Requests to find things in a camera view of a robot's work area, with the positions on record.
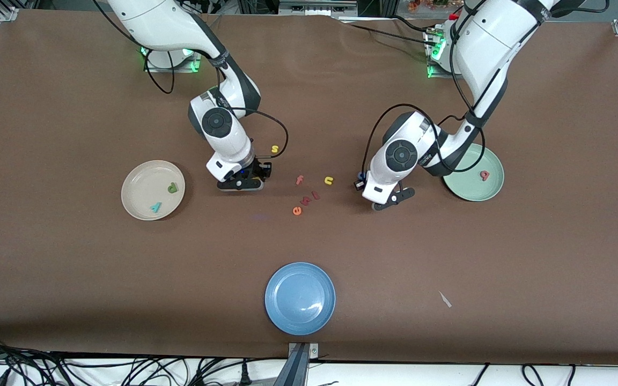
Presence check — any black base cable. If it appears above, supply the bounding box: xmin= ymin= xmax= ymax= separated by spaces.
xmin=391 ymin=14 xmax=439 ymax=34
xmin=341 ymin=20 xmax=444 ymax=48

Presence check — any pale green plate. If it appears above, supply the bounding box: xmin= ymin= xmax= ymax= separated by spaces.
xmin=442 ymin=143 xmax=505 ymax=202

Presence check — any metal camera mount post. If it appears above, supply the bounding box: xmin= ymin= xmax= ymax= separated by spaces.
xmin=274 ymin=342 xmax=319 ymax=386

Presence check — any beige brown plate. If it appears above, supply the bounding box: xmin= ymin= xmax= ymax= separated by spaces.
xmin=121 ymin=160 xmax=186 ymax=221

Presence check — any orange decoration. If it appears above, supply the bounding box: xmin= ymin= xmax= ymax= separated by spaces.
xmin=408 ymin=0 xmax=462 ymax=12

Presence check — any black metal rack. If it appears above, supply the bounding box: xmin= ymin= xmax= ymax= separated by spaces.
xmin=237 ymin=0 xmax=400 ymax=18

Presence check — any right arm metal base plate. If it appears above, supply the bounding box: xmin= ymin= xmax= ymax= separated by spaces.
xmin=143 ymin=21 xmax=203 ymax=73

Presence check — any brown table cover sheet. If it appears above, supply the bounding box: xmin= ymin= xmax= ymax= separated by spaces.
xmin=0 ymin=10 xmax=618 ymax=366

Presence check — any gray power strip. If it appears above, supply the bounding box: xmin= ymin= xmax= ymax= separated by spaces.
xmin=278 ymin=0 xmax=359 ymax=16

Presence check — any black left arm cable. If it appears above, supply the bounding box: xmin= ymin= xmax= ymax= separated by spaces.
xmin=362 ymin=0 xmax=610 ymax=175

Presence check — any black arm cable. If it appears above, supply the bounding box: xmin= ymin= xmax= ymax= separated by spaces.
xmin=362 ymin=0 xmax=610 ymax=175
xmin=92 ymin=0 xmax=290 ymax=159

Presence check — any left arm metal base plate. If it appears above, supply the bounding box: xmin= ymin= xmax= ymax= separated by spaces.
xmin=424 ymin=27 xmax=457 ymax=80

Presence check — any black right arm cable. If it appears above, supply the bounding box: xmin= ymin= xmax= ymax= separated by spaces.
xmin=92 ymin=0 xmax=290 ymax=159

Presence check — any blue plate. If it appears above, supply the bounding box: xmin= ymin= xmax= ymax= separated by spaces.
xmin=264 ymin=262 xmax=336 ymax=336

